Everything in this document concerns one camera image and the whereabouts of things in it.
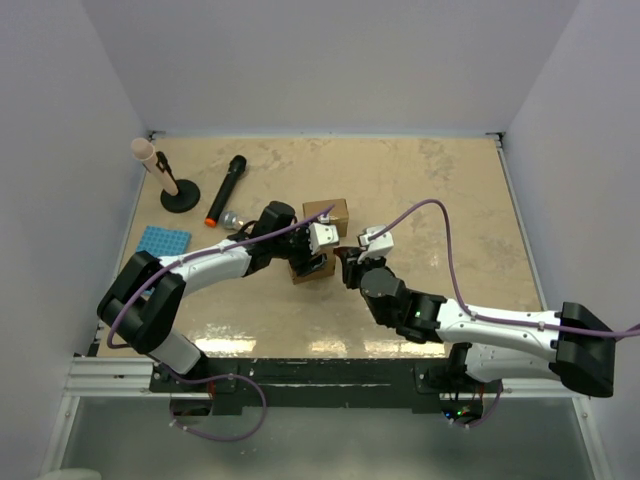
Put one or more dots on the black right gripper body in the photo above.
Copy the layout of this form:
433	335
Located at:
355	270

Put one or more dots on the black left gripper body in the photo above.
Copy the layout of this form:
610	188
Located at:
298	252

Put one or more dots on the small cardboard box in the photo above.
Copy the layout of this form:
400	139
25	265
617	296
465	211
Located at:
315	272

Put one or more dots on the taped cardboard box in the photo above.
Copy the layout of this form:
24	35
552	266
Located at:
338	215

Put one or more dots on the red black utility knife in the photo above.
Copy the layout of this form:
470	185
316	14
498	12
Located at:
345	252

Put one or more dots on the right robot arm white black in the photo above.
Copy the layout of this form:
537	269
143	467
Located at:
571	345

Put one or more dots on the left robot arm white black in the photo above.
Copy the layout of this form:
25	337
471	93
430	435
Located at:
140	306

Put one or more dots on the silver glitter microphone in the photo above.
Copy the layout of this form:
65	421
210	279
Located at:
231	220

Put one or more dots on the black microphone orange end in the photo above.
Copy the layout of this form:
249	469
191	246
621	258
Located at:
235	171

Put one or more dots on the blue studded building plate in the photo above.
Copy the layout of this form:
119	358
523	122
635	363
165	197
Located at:
159	241

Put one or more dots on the beige microphone on stand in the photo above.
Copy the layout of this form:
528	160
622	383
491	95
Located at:
144	151

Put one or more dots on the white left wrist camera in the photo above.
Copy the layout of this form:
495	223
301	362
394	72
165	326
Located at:
322	234

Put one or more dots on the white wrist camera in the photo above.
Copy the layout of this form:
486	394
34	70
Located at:
374	242
322	234

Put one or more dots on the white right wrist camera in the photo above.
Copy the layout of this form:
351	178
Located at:
374	242

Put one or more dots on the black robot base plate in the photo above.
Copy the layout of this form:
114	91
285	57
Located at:
227	385

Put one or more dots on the aluminium frame rail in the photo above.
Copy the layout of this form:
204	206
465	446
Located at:
131	377

